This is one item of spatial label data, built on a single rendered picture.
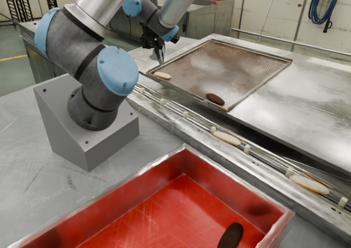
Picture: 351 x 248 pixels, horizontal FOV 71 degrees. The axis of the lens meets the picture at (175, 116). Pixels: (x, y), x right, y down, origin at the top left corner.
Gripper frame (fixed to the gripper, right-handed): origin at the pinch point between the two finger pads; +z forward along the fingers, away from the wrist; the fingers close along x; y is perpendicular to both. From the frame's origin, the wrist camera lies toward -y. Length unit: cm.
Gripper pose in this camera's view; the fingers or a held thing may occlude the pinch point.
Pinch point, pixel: (162, 62)
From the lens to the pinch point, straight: 120.2
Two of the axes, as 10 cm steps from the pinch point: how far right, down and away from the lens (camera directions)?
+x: -3.1, 6.2, -7.2
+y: -9.4, -1.1, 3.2
